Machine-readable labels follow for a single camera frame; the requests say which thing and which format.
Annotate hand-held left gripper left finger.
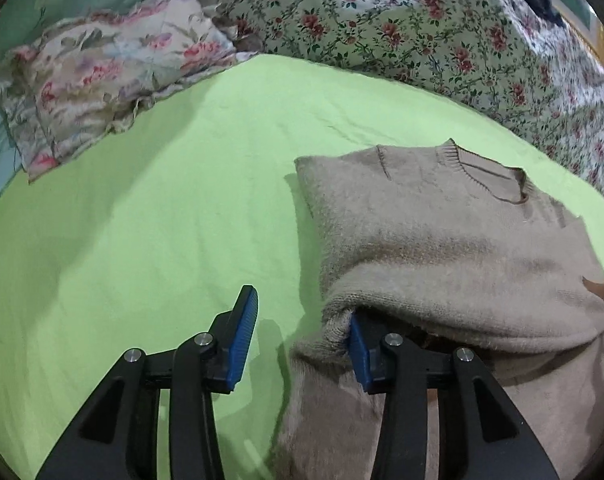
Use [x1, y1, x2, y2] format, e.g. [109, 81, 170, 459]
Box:
[34, 285, 260, 480]

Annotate beige knitted sweater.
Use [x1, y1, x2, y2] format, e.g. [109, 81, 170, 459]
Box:
[271, 138, 604, 480]

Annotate white floral quilt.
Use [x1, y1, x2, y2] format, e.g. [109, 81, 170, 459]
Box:
[179, 0, 604, 210]

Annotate gold framed picture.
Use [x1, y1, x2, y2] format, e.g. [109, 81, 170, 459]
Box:
[549, 0, 604, 63]

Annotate lime green bed sheet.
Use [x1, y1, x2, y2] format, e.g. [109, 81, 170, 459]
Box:
[0, 53, 604, 480]

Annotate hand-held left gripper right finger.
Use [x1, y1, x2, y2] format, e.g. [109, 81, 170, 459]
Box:
[347, 312, 560, 480]

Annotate floral ruffled pillow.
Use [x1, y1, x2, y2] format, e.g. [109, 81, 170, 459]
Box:
[0, 0, 239, 184]

